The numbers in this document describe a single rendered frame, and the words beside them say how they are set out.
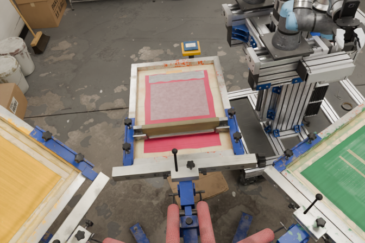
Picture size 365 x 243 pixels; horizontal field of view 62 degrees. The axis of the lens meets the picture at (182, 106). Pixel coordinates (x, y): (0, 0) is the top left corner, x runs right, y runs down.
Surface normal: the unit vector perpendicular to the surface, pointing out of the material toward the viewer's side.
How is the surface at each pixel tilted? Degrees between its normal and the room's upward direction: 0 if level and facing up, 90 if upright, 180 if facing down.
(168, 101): 0
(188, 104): 0
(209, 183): 0
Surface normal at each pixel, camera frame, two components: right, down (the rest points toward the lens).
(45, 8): 0.07, 0.73
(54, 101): -0.07, -0.67
